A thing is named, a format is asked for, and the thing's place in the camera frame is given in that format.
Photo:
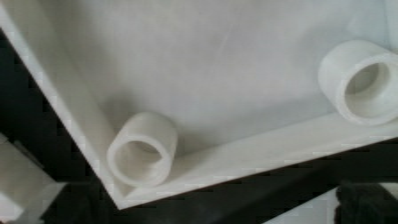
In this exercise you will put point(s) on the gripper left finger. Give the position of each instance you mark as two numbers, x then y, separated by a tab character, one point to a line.
28	188

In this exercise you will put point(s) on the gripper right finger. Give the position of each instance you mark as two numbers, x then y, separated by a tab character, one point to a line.
367	203

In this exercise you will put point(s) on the white square tabletop tray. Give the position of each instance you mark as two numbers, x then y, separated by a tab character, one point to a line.
207	88

